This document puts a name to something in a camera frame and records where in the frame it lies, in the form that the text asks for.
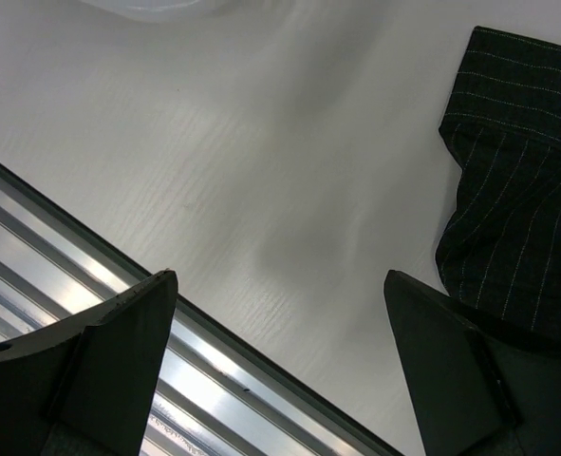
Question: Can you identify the aluminium rail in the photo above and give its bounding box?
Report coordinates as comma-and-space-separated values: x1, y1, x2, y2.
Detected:
0, 164, 393, 455

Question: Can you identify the dark striped shirt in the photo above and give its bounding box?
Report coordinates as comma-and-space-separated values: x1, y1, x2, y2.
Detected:
436, 27, 561, 342

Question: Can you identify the clear plastic basket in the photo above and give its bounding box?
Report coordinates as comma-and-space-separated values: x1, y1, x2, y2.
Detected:
83, 0, 245, 24

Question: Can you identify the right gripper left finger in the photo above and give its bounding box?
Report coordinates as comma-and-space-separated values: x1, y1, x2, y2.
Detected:
0, 270, 178, 455

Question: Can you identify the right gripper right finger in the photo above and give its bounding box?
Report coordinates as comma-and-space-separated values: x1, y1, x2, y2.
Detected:
383, 270, 561, 455

